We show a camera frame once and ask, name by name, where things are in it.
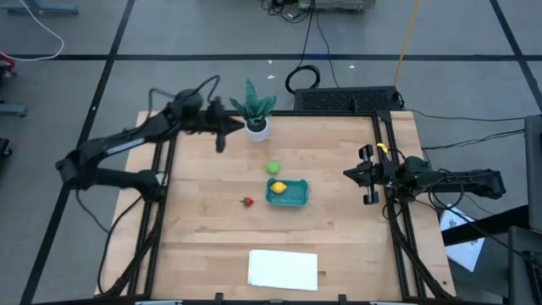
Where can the green snake plant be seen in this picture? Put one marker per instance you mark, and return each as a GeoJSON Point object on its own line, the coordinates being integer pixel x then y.
{"type": "Point", "coordinates": [254, 106]}

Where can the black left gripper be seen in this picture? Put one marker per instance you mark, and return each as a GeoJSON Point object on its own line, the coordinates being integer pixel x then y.
{"type": "Point", "coordinates": [219, 127]}

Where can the red floor object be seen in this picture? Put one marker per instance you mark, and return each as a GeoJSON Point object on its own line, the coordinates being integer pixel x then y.
{"type": "Point", "coordinates": [6, 63]}

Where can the black aluminium table frame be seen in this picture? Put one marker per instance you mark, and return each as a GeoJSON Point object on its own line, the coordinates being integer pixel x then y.
{"type": "Point", "coordinates": [394, 237]}

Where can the black floor beam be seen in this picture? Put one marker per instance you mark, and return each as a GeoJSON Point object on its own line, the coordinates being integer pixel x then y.
{"type": "Point", "coordinates": [487, 226]}

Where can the yellow tag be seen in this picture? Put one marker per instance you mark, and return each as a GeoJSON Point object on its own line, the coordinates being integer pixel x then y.
{"type": "Point", "coordinates": [383, 147]}

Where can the yellow toy lemon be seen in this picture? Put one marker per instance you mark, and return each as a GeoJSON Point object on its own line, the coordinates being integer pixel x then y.
{"type": "Point", "coordinates": [278, 187]}

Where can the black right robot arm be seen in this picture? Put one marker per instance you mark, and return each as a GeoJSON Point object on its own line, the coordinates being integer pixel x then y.
{"type": "Point", "coordinates": [466, 182]}

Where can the grey cabinet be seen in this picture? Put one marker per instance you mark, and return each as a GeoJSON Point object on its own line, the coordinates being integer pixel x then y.
{"type": "Point", "coordinates": [534, 169]}

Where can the white folded cloth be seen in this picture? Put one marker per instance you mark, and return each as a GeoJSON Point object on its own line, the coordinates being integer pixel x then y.
{"type": "Point", "coordinates": [283, 270]}

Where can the white plant pot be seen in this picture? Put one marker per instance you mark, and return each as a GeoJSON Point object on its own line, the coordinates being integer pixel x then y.
{"type": "Point", "coordinates": [258, 134]}

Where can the teal plastic container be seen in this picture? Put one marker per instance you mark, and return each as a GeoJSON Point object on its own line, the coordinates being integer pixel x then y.
{"type": "Point", "coordinates": [296, 197]}

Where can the grey floor stand base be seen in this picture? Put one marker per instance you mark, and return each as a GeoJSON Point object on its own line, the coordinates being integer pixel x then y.
{"type": "Point", "coordinates": [12, 109]}
{"type": "Point", "coordinates": [42, 7]}

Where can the red toy strawberry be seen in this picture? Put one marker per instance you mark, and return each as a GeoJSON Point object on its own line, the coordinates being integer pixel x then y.
{"type": "Point", "coordinates": [248, 202]}

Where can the green toy lime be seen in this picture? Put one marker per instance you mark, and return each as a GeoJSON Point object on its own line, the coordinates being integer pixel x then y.
{"type": "Point", "coordinates": [273, 168]}

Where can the white paper sheet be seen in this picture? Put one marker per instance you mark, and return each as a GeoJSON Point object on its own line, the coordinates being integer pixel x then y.
{"type": "Point", "coordinates": [461, 250]}

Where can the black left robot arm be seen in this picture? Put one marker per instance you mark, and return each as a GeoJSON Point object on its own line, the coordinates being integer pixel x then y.
{"type": "Point", "coordinates": [110, 146]}

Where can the grey equipment box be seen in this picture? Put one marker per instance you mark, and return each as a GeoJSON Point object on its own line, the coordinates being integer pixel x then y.
{"type": "Point", "coordinates": [334, 4]}

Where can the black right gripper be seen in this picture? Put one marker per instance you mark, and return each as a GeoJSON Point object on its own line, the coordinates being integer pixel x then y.
{"type": "Point", "coordinates": [383, 175]}

